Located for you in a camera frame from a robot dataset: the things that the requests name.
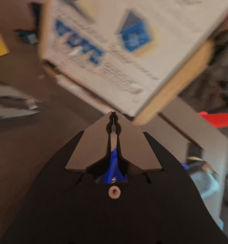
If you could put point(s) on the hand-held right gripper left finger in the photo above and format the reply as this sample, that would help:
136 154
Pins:
93 148

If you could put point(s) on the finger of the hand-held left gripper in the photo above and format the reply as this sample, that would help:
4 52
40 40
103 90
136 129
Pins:
7 91
10 113

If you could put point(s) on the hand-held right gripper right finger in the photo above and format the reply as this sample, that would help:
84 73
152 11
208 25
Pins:
135 148

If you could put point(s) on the blue plastic bin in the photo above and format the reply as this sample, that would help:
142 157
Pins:
114 164

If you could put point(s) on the small black box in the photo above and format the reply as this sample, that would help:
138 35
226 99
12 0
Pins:
28 37

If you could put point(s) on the white stand base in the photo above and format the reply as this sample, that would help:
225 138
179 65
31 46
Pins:
192 122

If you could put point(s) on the clear plastic bag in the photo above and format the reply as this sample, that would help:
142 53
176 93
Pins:
205 179

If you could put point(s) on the red plastic bin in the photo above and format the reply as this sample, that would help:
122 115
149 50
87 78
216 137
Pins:
219 119

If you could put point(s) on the printed instruction sheet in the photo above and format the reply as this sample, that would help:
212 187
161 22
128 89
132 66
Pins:
163 28

